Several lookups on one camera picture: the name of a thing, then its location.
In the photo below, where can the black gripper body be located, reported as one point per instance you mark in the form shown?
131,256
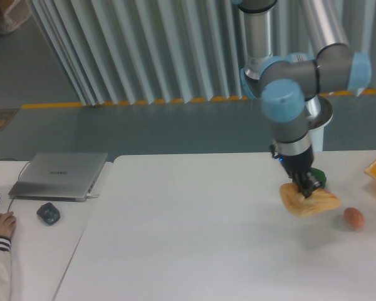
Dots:
297,166

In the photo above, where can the triangular golden bread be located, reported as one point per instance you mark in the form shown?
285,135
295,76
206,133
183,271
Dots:
320,200

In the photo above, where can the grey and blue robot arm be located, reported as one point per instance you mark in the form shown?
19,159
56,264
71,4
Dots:
285,84

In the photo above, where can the person's bare hand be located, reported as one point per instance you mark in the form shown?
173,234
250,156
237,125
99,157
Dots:
7,225

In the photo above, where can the green bell pepper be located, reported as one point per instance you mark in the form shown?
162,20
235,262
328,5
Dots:
320,175

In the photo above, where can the brown egg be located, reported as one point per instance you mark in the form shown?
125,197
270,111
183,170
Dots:
354,218

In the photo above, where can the grey folding partition screen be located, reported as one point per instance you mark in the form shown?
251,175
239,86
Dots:
135,51

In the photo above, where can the silver closed laptop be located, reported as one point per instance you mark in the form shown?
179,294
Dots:
59,176

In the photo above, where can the black computer mouse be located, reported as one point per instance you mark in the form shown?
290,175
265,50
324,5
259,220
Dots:
49,214

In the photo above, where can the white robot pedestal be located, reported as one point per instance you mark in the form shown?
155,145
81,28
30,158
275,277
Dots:
318,122

